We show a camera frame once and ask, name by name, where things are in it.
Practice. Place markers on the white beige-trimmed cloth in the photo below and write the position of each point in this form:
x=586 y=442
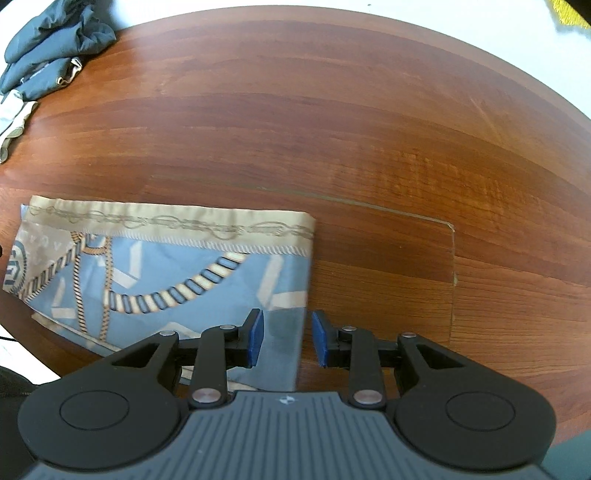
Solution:
x=11 y=122

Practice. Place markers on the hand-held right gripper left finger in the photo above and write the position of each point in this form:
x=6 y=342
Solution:
x=255 y=339

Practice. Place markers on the red banner with gold fringe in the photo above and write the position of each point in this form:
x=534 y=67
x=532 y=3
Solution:
x=570 y=11

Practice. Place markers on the dark grey crumpled garment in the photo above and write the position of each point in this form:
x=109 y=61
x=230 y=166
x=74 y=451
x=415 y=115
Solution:
x=51 y=46

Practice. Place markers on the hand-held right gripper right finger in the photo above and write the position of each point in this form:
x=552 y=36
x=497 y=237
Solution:
x=320 y=339

